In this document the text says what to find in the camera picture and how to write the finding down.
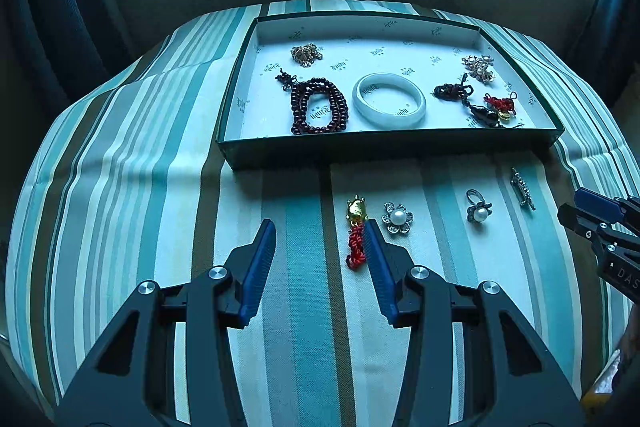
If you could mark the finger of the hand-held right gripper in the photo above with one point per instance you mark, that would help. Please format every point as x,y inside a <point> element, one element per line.
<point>597,204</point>
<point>587,227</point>

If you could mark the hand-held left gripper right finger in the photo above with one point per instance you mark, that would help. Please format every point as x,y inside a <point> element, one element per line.
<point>380,277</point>

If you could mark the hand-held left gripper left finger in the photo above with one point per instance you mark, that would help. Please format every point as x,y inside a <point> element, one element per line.
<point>257,267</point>

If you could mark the gold charm with red tassel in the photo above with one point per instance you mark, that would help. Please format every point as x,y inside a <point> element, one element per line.
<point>356,210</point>

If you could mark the small red gold charm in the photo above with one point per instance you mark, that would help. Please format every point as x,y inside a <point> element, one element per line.
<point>497,103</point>

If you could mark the white jade bangle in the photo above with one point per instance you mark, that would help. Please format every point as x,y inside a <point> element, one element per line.
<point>362,107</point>

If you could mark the round rhinestone brooch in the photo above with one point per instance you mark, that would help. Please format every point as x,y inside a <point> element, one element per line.
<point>478,68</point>

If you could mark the gold filigree brooch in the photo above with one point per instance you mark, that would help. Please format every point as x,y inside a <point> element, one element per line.
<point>306,54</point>

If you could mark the shallow dark green box tray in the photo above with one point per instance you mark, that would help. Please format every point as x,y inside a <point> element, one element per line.
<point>400,52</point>

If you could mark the flower pearl brooch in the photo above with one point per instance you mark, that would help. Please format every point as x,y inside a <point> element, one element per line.
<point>398,218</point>

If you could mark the silver bar brooch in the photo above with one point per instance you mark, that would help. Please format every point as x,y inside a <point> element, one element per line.
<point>521,188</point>

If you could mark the striped teal tablecloth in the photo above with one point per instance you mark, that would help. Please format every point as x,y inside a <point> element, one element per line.
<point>150,207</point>

